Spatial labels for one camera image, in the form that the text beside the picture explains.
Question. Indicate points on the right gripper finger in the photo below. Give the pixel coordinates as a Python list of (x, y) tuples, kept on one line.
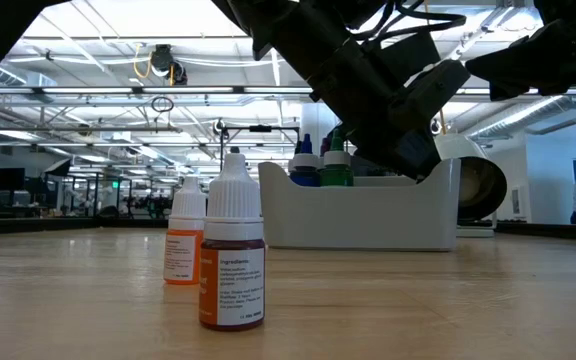
[(518, 65)]

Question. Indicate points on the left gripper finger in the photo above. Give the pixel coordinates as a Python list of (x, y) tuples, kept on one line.
[(415, 157)]

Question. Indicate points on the large purple-tip dye bottle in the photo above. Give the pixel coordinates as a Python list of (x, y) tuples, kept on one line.
[(325, 146)]

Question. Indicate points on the large green dye bottle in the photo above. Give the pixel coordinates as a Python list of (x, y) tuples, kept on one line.
[(337, 177)]

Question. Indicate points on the grey plastic storage bin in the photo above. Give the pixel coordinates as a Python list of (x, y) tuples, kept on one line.
[(358, 215)]

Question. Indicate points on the large black-tip dye bottle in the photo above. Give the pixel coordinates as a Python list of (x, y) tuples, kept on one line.
[(298, 148)]

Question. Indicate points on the large blue dye bottle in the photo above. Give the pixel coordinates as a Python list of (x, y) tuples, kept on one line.
[(305, 177)]

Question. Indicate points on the small maroon dye bottle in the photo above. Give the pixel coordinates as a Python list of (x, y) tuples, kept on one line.
[(232, 290)]

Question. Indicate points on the small orange-red dye bottle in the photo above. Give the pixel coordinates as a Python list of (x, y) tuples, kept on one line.
[(184, 260)]

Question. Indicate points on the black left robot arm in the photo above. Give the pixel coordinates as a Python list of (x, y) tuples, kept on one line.
[(278, 30)]

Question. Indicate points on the white pillar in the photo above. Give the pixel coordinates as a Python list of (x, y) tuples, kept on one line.
[(313, 130)]

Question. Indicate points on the black monitor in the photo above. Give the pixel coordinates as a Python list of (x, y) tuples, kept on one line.
[(7, 180)]

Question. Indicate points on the silver ventilation duct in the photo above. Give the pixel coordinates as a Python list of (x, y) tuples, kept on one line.
[(518, 117)]

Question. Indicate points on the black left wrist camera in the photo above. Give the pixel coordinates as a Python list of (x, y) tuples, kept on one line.
[(438, 90)]

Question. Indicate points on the black metal stand frame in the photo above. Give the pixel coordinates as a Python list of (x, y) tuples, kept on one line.
[(260, 129)]

